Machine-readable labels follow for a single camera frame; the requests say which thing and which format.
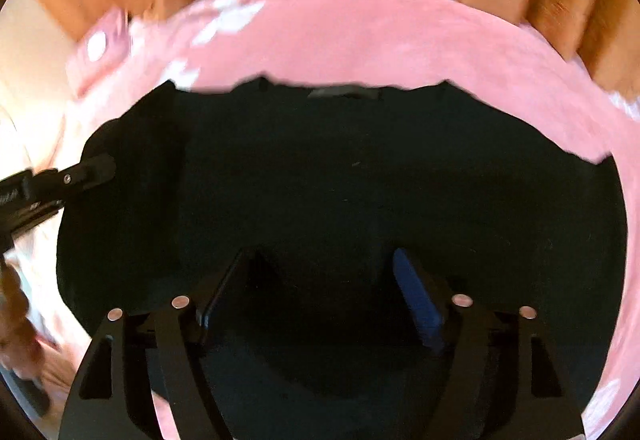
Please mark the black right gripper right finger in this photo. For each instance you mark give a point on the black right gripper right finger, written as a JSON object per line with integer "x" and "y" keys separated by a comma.
{"x": 478, "y": 373}

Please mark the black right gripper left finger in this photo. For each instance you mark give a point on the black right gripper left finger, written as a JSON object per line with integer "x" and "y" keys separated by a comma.
{"x": 111, "y": 396}

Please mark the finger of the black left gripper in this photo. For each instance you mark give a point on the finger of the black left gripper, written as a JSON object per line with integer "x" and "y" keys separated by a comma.
{"x": 87, "y": 174}

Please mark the black garment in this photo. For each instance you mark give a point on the black garment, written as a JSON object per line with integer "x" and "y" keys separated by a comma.
{"x": 318, "y": 188}

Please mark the person's left hand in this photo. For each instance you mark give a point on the person's left hand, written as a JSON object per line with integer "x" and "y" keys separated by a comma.
{"x": 21, "y": 352}

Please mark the pink pillow with button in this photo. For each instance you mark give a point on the pink pillow with button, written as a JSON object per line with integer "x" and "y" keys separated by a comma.
{"x": 103, "y": 48}

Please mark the pink fleece blanket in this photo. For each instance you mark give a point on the pink fleece blanket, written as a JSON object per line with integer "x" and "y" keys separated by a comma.
{"x": 403, "y": 43}

